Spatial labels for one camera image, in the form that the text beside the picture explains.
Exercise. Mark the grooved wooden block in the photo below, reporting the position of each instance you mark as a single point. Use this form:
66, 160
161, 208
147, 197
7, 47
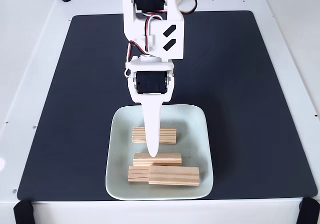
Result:
137, 174
167, 159
175, 176
168, 135

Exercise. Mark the black table mat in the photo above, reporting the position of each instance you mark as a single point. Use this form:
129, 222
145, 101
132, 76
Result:
250, 133

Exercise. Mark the pale green square plate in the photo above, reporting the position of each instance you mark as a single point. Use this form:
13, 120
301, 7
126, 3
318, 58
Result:
195, 138

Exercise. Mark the black corner bracket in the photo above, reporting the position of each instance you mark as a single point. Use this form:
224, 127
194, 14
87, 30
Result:
23, 211
310, 210

